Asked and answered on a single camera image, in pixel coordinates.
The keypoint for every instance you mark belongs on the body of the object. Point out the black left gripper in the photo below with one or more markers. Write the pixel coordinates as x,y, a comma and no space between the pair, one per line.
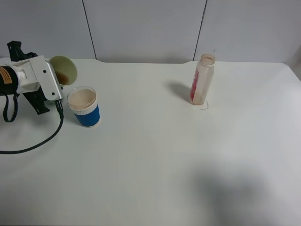
9,82

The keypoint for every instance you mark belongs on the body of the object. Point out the light green plastic cup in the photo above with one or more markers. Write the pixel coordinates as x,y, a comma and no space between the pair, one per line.
65,70

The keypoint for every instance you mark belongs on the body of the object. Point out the clear plastic drink bottle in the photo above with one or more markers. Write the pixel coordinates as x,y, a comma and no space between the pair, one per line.
202,79

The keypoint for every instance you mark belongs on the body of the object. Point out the blue sleeved paper cup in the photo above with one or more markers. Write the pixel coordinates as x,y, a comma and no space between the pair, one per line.
83,103

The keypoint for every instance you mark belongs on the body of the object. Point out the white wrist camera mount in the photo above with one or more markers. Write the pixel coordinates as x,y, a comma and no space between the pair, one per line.
37,73

